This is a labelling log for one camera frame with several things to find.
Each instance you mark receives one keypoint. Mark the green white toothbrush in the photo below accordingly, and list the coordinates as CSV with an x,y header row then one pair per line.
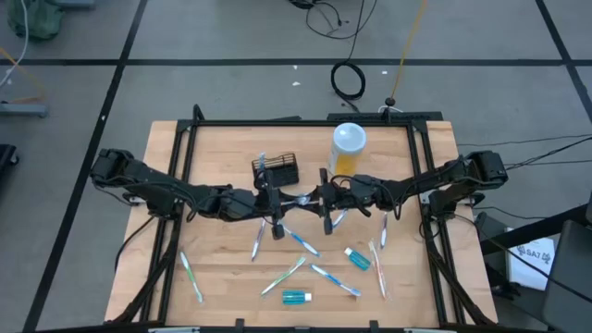
x,y
283,276
191,276

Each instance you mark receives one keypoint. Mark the black metal bar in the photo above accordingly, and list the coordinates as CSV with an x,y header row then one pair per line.
x,y
532,231

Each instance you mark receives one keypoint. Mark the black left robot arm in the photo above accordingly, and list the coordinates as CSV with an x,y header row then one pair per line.
x,y
152,185

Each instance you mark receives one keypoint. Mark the white yellow wipes canister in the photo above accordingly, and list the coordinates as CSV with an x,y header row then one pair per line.
x,y
348,148

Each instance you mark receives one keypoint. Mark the orange white toothbrush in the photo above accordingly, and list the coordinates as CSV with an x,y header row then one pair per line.
x,y
378,270

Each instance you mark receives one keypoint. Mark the green bag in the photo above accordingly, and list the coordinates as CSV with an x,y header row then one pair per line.
x,y
37,18

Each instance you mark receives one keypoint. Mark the black aluminium table frame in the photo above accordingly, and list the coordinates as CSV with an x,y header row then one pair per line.
x,y
296,123

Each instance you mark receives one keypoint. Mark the white printed box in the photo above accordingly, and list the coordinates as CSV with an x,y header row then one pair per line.
x,y
532,263

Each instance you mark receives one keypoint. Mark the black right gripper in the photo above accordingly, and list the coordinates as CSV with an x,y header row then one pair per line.
x,y
361,196

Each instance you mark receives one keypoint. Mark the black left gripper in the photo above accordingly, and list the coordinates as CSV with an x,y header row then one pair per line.
x,y
247,205

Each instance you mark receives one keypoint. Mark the silver frame bracket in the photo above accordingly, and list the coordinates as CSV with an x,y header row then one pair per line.
x,y
423,330
173,330

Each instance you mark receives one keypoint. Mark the teal mouthwash bottle white cap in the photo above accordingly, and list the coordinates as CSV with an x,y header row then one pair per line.
x,y
296,297
358,259

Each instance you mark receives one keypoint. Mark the grey floor base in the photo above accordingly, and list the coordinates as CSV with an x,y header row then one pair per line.
x,y
23,109

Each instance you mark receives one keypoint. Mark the grey white toothbrush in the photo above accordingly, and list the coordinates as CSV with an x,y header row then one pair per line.
x,y
258,240

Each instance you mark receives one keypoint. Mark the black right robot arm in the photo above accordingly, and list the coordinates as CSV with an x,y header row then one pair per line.
x,y
444,180

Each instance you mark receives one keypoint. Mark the black floor object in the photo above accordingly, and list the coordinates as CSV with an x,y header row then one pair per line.
x,y
7,159

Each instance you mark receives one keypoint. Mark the blue white toothbrush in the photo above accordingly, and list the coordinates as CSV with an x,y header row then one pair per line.
x,y
383,230
335,279
303,199
300,240
340,217
262,161

